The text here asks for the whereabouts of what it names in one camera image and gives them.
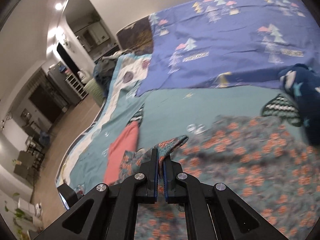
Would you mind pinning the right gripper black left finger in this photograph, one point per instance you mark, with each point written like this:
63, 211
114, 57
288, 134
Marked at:
147, 193

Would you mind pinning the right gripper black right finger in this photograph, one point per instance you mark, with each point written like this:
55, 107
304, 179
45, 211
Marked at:
174, 193

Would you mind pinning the teal floral fleece garment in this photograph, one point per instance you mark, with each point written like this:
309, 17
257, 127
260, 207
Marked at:
256, 157

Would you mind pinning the pile of dark clothes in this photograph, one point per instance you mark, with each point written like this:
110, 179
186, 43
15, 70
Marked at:
103, 70

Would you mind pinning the folded coral pink garment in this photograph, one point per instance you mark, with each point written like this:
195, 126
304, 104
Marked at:
126, 141

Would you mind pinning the teal patterned bed cover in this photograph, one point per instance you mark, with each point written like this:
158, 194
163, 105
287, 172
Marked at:
167, 113

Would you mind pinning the green cushion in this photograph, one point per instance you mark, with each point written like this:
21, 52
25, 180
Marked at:
95, 91

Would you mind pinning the white bear figurine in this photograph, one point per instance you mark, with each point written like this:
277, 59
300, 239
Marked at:
84, 76

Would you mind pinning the white ladder shelf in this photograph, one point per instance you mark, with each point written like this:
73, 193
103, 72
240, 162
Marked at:
76, 86

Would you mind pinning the dark brown patterned pillow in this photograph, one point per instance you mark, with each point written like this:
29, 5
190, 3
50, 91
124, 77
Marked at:
136, 37

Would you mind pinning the blue tree-print pillowcase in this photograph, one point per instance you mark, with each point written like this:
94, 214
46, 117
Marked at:
222, 43

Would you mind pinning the navy star-pattern fleece garment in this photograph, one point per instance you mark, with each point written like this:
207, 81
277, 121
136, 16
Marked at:
302, 84

